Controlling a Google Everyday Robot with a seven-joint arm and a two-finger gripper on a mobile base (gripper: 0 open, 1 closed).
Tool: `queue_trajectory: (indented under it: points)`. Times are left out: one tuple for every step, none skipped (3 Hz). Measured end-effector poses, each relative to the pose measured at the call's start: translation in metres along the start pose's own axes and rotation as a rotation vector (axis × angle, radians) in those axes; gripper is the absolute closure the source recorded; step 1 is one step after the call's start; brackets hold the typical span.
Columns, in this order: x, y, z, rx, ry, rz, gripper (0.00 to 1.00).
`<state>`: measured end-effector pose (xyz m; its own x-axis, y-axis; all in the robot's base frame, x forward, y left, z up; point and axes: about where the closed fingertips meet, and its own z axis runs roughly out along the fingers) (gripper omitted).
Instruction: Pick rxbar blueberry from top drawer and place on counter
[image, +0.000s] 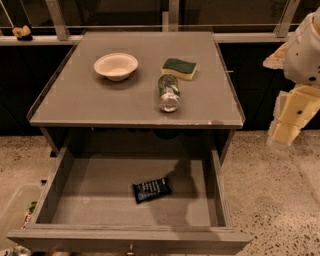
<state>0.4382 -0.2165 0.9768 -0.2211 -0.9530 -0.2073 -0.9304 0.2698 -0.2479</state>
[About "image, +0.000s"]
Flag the open grey top drawer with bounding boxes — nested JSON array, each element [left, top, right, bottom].
[[7, 149, 250, 255]]

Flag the clear plastic bin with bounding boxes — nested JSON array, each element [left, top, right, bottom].
[[0, 185, 42, 249]]

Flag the grey cabinet counter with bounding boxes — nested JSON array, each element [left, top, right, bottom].
[[28, 32, 245, 154]]

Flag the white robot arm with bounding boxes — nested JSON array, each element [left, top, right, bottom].
[[263, 8, 320, 149]]

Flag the small yellow black object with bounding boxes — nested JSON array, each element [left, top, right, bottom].
[[12, 25, 33, 41]]

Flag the metal drawer handle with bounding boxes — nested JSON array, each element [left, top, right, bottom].
[[126, 243, 135, 256]]

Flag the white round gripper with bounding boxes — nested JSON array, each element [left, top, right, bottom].
[[263, 17, 320, 149]]

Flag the snack packets in bin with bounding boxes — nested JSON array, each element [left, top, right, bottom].
[[21, 201, 37, 230]]

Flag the metal railing frame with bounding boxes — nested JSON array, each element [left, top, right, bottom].
[[0, 0, 320, 47]]

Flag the dark blue rxbar wrapper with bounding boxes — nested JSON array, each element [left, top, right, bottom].
[[132, 178, 172, 204]]

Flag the clear plastic bottle green label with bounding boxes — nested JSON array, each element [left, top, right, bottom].
[[158, 74, 180, 112]]

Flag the green yellow sponge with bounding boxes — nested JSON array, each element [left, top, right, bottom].
[[161, 58, 197, 80]]

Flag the white paper bowl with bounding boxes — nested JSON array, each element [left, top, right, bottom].
[[94, 53, 138, 82]]

